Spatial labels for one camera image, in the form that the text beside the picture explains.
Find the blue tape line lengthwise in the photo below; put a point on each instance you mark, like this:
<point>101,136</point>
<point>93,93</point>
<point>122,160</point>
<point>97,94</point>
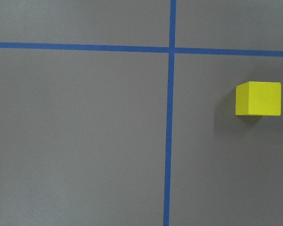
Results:
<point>169,113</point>

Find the yellow cube block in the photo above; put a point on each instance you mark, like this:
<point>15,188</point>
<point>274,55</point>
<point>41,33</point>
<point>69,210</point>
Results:
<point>257,98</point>

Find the blue tape line crosswise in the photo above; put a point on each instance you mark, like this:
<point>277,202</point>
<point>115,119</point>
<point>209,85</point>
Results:
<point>147,49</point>

